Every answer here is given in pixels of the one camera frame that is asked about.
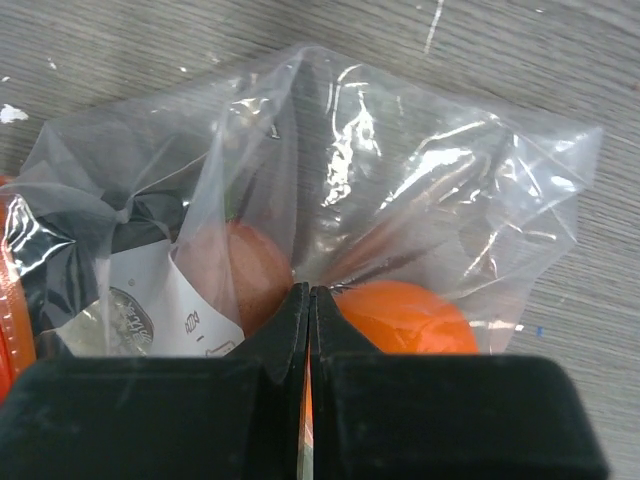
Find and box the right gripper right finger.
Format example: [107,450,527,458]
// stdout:
[309,287,610,479]

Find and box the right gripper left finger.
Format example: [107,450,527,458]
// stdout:
[1,283,310,479]

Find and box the orange fake orange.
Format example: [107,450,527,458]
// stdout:
[334,280,479,354]

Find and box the brown fake kiwi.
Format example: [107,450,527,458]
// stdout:
[174,221,293,337]

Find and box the clear zip bag orange seal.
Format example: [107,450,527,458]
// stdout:
[1,45,603,391]

